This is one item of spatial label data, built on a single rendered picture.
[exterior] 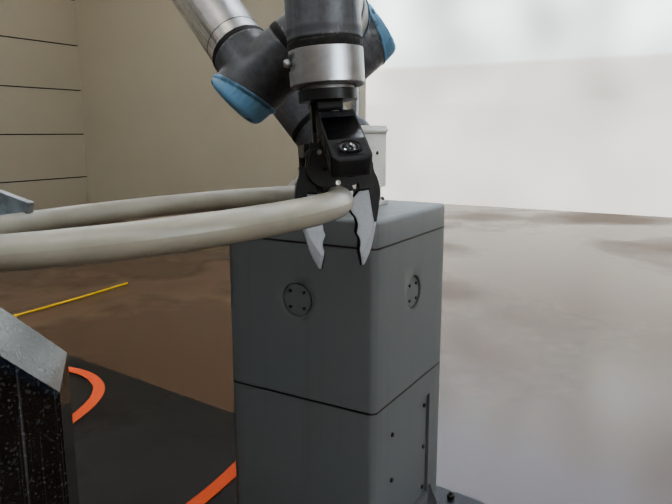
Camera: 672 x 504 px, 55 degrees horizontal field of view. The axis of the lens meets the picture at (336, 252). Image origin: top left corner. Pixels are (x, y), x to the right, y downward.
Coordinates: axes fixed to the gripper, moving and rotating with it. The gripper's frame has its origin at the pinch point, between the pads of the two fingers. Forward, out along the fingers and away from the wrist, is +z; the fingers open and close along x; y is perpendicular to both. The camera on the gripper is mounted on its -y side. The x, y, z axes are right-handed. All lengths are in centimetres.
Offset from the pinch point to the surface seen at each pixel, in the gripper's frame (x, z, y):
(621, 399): -133, 88, 142
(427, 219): -35, 4, 72
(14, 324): 53, 15, 49
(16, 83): 216, -114, 674
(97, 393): 68, 73, 180
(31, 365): 50, 22, 46
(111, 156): 134, -33, 709
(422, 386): -32, 46, 75
